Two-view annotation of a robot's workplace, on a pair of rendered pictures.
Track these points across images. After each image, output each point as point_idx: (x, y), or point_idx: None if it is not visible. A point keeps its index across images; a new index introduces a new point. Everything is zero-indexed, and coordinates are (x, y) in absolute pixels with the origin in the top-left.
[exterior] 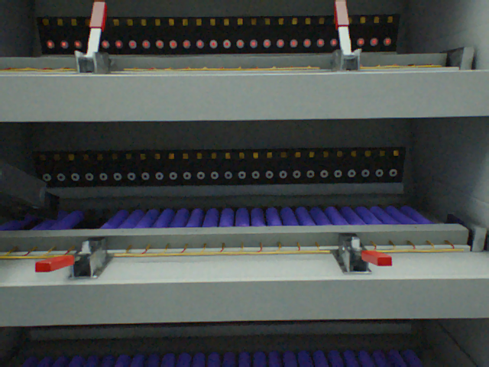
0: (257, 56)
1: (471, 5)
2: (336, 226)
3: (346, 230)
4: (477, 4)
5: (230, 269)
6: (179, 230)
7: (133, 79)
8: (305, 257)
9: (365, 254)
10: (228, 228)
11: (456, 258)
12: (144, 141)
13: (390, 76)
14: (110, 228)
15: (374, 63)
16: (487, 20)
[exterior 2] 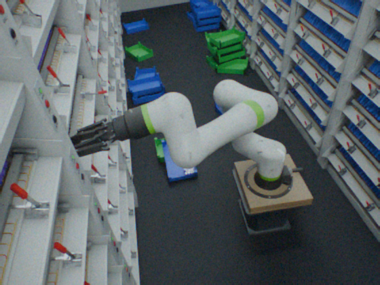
0: (51, 55)
1: (58, 11)
2: (77, 92)
3: (79, 91)
4: (61, 11)
5: (87, 117)
6: (74, 120)
7: (73, 85)
8: (83, 104)
9: (100, 92)
10: (74, 110)
11: (86, 83)
12: None
13: (79, 49)
14: None
15: (57, 39)
16: (67, 18)
